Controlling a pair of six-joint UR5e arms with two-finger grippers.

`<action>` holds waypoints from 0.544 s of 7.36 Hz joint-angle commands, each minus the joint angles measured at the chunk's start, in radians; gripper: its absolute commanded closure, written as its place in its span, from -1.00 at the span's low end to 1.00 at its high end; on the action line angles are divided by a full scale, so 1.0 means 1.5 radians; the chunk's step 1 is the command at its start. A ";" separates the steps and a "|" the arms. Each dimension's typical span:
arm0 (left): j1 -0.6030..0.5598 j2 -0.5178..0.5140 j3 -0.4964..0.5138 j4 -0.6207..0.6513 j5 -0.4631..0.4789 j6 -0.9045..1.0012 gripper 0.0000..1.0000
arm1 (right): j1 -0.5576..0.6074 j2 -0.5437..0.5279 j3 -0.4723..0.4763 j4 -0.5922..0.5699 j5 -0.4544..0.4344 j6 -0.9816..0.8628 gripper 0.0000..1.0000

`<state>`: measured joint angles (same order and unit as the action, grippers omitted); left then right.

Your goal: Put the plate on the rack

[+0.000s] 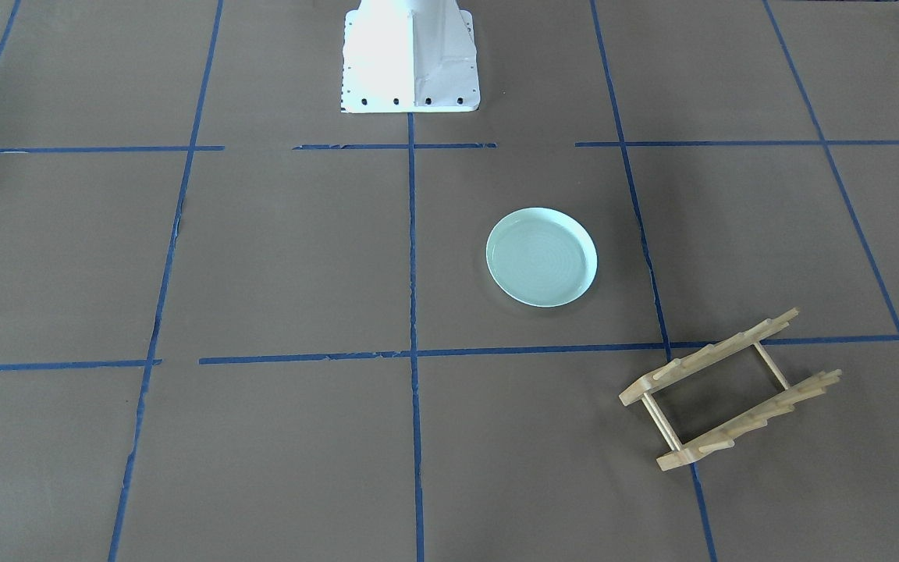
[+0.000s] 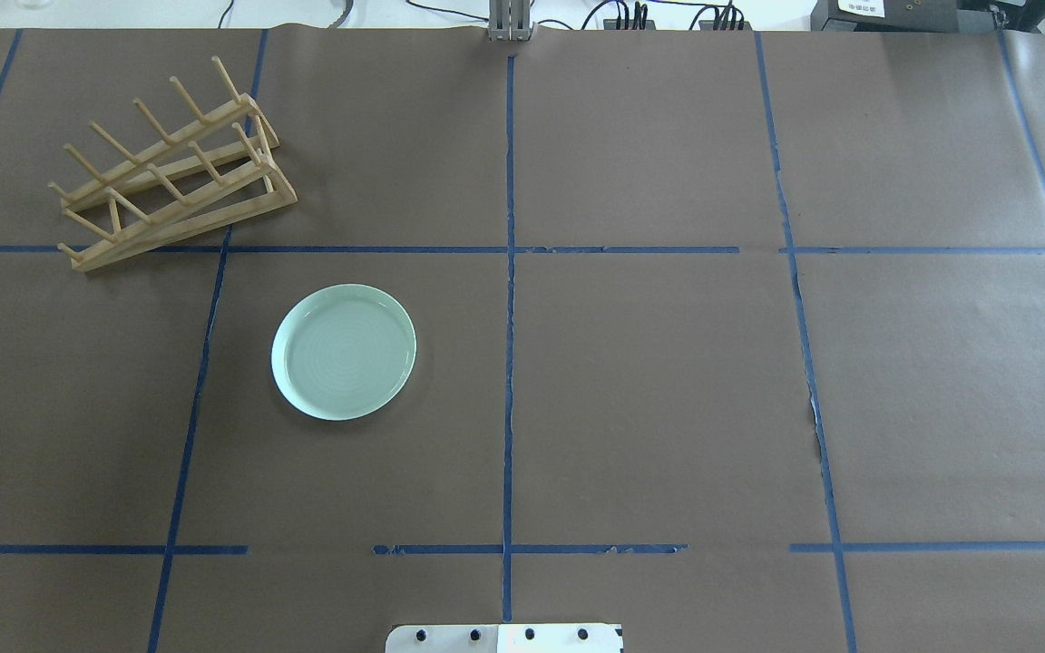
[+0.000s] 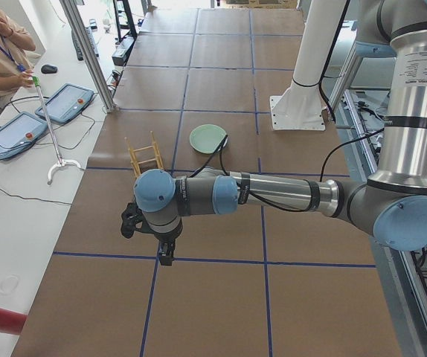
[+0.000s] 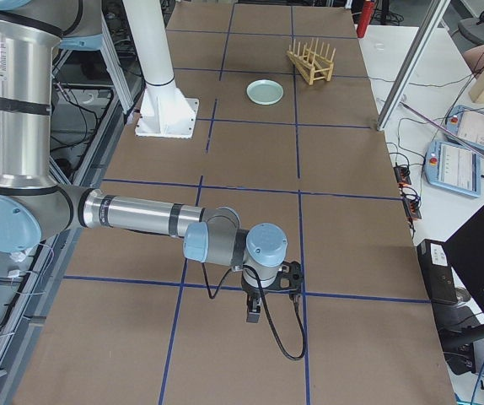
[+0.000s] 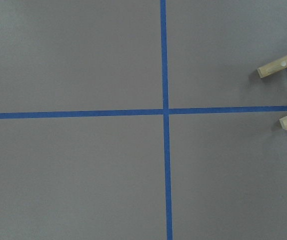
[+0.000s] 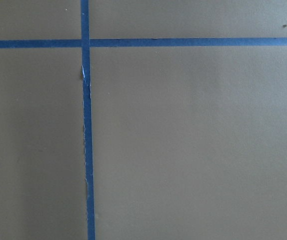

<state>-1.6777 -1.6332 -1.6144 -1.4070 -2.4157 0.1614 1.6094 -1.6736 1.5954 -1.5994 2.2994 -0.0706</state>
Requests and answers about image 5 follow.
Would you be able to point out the horizontal blue tape line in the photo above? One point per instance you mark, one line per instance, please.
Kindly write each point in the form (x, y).
(141, 112)

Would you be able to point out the vertical blue tape line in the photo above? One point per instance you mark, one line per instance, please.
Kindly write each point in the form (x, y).
(166, 119)

